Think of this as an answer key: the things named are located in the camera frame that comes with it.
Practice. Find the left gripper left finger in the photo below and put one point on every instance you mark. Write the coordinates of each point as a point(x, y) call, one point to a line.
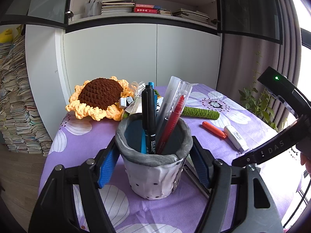
point(55, 208)

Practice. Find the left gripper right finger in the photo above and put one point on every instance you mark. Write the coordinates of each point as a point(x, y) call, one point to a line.
point(255, 210)

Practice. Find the white correction tape pen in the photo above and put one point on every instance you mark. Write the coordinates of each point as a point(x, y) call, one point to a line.
point(236, 139)

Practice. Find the orange marker pen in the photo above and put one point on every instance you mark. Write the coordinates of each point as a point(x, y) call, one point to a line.
point(214, 130)

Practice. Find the grey white pen holder cup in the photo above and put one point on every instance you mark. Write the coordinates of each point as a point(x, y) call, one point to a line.
point(153, 164)

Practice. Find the red clear gel pen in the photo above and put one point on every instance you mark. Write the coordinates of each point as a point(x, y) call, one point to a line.
point(170, 125)

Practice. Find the clear pen case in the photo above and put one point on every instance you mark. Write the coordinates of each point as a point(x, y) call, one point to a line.
point(175, 89)

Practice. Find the black marker pen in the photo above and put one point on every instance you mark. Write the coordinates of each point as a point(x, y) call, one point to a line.
point(149, 116)

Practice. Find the patterned pen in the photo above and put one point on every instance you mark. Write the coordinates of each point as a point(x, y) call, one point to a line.
point(191, 173)

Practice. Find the right hand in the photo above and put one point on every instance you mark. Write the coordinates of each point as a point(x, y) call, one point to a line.
point(305, 161)

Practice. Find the potted green plant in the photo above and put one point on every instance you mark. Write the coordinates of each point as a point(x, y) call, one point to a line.
point(256, 98)

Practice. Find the purple floral tablecloth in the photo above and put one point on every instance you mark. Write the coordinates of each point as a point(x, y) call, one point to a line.
point(140, 198)

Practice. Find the stack of books on floor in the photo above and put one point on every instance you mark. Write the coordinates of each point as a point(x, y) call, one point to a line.
point(21, 125)

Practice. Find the pink grey curtain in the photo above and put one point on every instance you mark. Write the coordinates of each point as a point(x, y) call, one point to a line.
point(270, 26)

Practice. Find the crochet sunflower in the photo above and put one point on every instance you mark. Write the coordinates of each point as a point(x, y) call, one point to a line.
point(100, 98)

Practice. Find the right pile of papers on shelf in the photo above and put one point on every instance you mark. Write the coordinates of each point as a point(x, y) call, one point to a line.
point(192, 15)

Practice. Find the white bookshelf cabinet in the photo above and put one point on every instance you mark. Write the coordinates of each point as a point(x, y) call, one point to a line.
point(58, 61)

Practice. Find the red books on shelf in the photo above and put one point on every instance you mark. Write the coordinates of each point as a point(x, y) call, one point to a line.
point(146, 8)

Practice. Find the stack of magazines on shelf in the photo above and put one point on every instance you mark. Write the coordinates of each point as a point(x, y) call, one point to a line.
point(117, 6)

